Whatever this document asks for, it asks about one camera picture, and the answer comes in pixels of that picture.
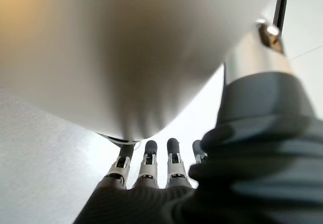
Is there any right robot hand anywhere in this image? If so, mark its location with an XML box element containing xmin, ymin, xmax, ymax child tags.
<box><xmin>72</xmin><ymin>19</ymin><xmax>323</xmax><ymax>224</ymax></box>

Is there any white ceramic plate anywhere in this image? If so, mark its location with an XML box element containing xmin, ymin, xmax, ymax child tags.
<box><xmin>0</xmin><ymin>0</ymin><xmax>287</xmax><ymax>144</ymax></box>

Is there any dark vertical bar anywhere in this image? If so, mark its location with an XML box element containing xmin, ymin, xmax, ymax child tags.
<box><xmin>272</xmin><ymin>0</ymin><xmax>290</xmax><ymax>29</ymax></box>

